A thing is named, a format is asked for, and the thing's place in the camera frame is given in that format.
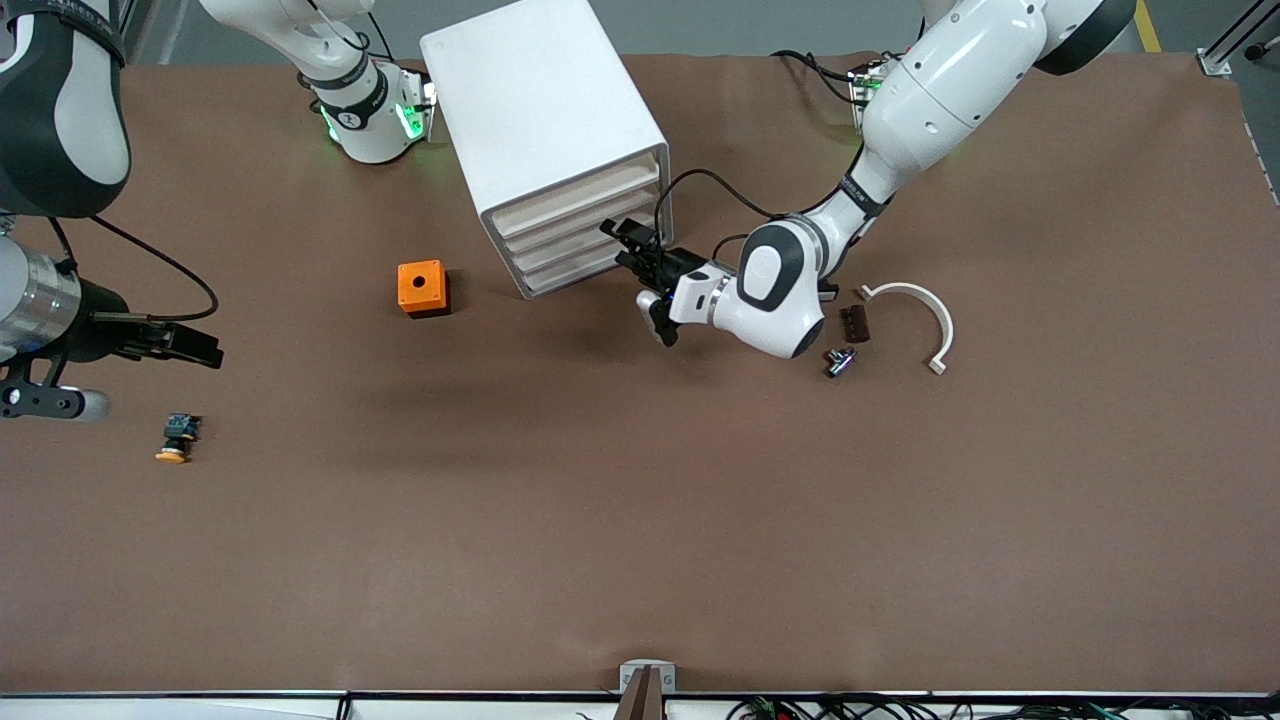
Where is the black cable bundle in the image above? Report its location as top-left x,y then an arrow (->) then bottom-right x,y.
725,694 -> 1280,720

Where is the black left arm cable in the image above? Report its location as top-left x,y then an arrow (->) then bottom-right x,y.
652,168 -> 801,263

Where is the white curved plastic arc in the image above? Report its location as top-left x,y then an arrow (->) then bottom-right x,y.
856,282 -> 955,376

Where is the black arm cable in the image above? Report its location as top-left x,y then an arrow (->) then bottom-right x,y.
652,168 -> 801,263
45,213 -> 220,324

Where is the orange box with round hole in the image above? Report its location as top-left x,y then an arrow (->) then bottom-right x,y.
398,260 -> 451,319

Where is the white drawer cabinet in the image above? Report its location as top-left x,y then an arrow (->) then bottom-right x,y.
420,0 -> 674,301

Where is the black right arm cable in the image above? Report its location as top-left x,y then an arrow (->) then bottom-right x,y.
45,213 -> 220,324

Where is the aluminium frame profile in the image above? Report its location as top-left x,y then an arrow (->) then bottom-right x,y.
118,0 -> 161,63
1197,0 -> 1280,79

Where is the yellow mushroom button switch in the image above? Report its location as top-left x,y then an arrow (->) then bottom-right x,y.
155,412 -> 203,465

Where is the grey metal bracket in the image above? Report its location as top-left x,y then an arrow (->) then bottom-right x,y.
619,660 -> 676,693

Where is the white table edge rail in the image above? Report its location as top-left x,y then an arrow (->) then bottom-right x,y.
0,692 -> 1280,720

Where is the black base cable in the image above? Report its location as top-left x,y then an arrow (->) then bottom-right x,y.
770,48 -> 861,106

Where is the cream plastic drawer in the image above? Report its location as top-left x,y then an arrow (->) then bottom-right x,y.
520,235 -> 641,293
503,183 -> 663,255
493,158 -> 661,237
512,205 -> 665,273

